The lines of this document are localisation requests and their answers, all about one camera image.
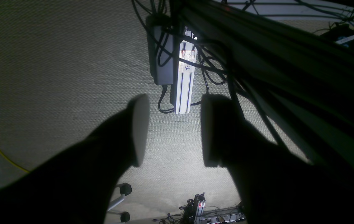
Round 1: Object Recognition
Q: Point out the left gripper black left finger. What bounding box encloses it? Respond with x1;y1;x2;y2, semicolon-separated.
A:
0;94;150;224

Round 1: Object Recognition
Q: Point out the aluminium extrusion frame post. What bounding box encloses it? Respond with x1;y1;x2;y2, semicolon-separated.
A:
172;40;198;114

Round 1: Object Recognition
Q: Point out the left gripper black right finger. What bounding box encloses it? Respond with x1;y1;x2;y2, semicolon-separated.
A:
201;95;354;224

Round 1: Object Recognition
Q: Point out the grey power supply brick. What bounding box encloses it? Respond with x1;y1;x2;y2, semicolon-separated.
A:
145;15;174;86

